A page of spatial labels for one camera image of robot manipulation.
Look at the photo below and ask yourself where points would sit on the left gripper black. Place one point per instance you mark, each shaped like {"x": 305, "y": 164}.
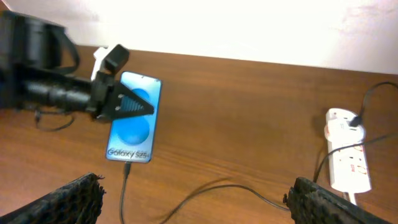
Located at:
{"x": 111, "y": 100}

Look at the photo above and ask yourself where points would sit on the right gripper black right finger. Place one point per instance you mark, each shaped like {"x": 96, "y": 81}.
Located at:
{"x": 309, "y": 203}

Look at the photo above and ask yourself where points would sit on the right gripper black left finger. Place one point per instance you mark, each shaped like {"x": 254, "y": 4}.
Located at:
{"x": 78, "y": 202}

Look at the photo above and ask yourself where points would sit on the blue smartphone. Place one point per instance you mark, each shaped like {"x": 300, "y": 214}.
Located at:
{"x": 132, "y": 139}

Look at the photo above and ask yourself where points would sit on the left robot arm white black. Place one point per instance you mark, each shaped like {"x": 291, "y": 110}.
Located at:
{"x": 38, "y": 61}

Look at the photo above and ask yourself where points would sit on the white charger adapter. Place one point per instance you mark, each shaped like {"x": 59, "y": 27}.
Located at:
{"x": 339, "y": 131}

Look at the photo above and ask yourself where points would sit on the white power strip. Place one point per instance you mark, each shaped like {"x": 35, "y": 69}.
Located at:
{"x": 348, "y": 166}

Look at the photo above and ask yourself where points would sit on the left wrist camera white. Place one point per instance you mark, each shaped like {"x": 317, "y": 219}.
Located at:
{"x": 111, "y": 59}

